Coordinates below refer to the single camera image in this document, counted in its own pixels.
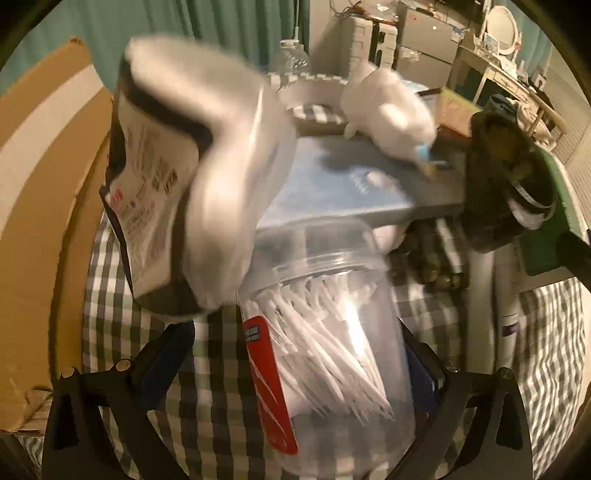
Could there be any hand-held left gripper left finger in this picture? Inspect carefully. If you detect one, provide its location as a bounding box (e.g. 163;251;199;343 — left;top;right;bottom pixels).
42;318;195;480

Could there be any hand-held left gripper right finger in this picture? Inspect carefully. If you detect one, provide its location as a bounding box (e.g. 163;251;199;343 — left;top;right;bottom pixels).
388;319;535;480

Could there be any clear plastic jar of picks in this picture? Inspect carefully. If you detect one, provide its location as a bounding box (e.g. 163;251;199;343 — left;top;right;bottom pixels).
235;219;419;480

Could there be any light blue phone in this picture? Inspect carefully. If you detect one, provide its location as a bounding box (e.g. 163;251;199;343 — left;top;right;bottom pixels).
256;136;467;232

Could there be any black and white pouch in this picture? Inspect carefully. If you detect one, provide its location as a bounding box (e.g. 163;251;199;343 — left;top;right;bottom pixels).
99;34;298;324

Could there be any cardboard box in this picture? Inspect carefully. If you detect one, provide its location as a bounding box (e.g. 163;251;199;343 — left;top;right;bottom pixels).
0;39;116;435

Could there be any checkered blanket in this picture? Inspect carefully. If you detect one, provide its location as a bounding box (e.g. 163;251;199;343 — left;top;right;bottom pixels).
83;102;591;480

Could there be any green toy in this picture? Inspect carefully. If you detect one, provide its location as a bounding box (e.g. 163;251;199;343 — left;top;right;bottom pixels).
519;148;591;282

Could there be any white louvered wardrobe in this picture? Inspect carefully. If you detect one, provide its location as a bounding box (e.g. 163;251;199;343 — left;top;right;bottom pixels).
549;60;591;168

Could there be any brown printed carton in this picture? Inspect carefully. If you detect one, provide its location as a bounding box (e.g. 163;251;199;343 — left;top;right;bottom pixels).
418;88;481;139

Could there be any white tube bottle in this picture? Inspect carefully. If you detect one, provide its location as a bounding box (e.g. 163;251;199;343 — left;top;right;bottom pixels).
466;244;523;374

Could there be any white dressing table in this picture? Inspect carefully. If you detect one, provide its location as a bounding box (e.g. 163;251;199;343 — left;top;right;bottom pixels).
450;44;565;153

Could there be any white plush toy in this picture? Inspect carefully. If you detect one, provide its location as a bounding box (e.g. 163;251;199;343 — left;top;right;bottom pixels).
342;62;437;163

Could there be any grey mini fridge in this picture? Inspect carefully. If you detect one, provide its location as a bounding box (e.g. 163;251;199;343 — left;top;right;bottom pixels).
396;4;468;89

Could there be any oval white mirror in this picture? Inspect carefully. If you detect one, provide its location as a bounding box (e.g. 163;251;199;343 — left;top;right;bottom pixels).
480;4;521;58

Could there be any white suitcase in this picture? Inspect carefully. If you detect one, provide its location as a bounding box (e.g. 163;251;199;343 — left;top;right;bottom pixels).
323;18;399;80

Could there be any large clear water bottle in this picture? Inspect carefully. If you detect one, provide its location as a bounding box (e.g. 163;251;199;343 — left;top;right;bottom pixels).
270;39;312;77

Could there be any white paper ring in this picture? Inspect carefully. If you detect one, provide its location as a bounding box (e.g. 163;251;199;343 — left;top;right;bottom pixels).
277;74;349;110

